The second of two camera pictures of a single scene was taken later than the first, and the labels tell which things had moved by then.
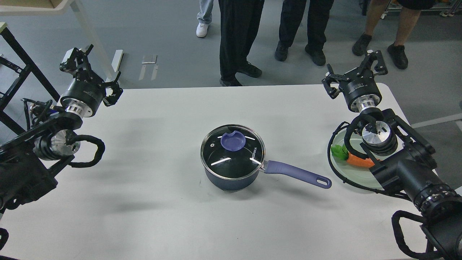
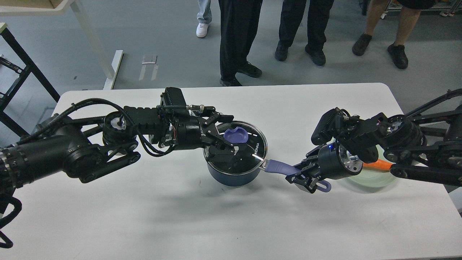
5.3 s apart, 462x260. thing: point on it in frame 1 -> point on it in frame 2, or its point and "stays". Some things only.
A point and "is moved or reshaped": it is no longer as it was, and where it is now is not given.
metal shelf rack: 448,8 stays
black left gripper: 85,95 -> 196,132
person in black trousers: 240,22 stays
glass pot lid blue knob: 232,152 is moved or reshaped
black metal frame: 31,67 stays
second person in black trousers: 292,13 stays
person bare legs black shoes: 409,11 stays
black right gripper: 358,86 -> 334,163
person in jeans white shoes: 204,17 stays
